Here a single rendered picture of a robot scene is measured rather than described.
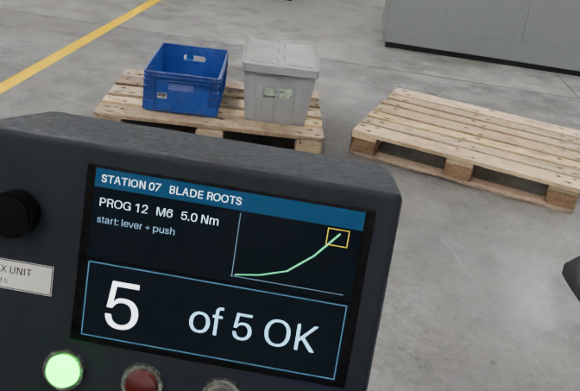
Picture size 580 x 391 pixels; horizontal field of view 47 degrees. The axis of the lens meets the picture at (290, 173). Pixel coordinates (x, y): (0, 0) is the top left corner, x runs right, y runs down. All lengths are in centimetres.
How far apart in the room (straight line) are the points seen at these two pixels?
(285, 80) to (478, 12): 315
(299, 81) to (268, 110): 23
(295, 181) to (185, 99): 321
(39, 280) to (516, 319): 235
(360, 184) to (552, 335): 231
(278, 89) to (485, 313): 161
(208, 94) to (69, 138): 316
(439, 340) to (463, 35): 430
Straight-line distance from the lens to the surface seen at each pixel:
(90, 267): 43
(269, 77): 352
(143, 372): 44
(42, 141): 42
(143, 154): 40
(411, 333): 243
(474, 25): 638
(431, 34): 636
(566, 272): 101
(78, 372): 45
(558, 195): 364
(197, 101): 359
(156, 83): 359
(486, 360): 243
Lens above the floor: 142
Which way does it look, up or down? 25 degrees down
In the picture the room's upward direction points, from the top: 8 degrees clockwise
